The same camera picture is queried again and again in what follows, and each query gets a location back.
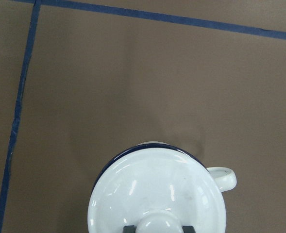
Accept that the white enamel mug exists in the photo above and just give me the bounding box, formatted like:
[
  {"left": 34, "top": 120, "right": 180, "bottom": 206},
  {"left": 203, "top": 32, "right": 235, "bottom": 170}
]
[{"left": 92, "top": 141, "right": 237, "bottom": 192}]

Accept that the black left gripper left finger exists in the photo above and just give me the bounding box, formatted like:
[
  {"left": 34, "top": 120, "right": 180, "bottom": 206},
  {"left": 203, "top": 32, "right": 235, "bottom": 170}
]
[{"left": 122, "top": 225, "right": 136, "bottom": 233}]

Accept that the brown paper table cover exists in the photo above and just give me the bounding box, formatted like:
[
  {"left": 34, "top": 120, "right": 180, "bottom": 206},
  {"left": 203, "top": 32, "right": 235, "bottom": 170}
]
[{"left": 2, "top": 5, "right": 286, "bottom": 233}]

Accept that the white ceramic lid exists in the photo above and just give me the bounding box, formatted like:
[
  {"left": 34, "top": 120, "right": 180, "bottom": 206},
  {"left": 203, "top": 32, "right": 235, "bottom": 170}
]
[{"left": 87, "top": 145, "right": 226, "bottom": 233}]

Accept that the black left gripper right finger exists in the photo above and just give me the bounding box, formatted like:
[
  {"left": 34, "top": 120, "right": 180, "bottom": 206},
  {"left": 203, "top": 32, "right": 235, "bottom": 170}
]
[{"left": 182, "top": 226, "right": 195, "bottom": 233}]

